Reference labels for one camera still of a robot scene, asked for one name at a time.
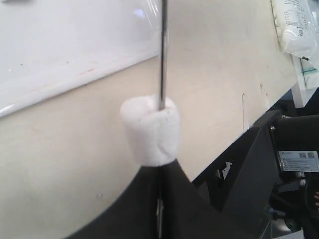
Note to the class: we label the plastic bag of marshmallows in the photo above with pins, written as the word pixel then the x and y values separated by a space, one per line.
pixel 297 29

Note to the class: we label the white plastic tray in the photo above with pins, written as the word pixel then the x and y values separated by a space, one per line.
pixel 48 47

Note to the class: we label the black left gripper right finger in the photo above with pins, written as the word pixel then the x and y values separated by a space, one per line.
pixel 186 215

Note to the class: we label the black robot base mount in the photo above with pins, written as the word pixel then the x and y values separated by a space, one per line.
pixel 270 174

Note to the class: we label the white marshmallow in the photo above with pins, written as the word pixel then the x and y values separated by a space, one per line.
pixel 153 134

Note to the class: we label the white board at table edge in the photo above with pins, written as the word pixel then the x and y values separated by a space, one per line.
pixel 307 82

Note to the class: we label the thin metal skewer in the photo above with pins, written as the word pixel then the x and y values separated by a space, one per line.
pixel 163 55

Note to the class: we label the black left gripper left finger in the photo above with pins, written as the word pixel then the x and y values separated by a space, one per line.
pixel 132 216

